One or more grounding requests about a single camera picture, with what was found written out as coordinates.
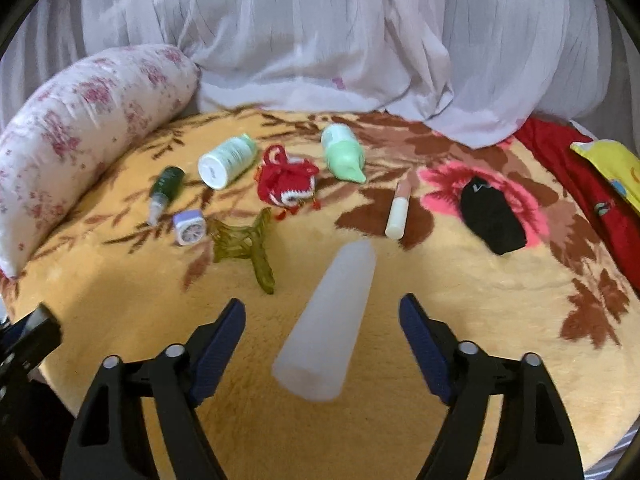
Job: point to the pink and white lip tube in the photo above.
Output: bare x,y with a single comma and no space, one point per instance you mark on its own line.
397,210

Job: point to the yellow floral plush blanket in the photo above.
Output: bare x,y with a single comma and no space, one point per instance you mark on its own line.
500,310

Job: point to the white bottle with green label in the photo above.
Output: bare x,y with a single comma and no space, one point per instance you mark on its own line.
225,161

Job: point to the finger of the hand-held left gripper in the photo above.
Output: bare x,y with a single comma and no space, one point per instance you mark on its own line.
37,332

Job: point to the olive green hair claw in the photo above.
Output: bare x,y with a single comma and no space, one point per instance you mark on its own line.
250,246

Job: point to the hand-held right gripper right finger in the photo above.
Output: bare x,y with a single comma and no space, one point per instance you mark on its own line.
423,345

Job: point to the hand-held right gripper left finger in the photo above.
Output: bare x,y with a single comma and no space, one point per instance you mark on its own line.
220,341

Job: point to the light green squeeze bottle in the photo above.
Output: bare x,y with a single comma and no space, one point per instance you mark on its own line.
340,153

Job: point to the black sock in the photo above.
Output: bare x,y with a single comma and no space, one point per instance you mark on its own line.
492,221

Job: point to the yellow printed cushion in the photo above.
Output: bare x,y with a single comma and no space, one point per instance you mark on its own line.
610,160

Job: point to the floral white bolster pillow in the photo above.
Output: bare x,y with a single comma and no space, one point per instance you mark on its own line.
75,120

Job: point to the red knitted pouch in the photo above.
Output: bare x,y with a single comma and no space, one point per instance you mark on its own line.
282,181

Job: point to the white sheer curtain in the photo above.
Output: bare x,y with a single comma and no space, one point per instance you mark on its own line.
325,35

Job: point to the red cloth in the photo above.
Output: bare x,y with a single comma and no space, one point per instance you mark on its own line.
575,185

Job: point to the translucent white plastic tube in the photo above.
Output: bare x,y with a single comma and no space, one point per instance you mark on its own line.
325,330

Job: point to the dark green dropper bottle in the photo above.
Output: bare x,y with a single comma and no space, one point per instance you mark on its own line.
168,185

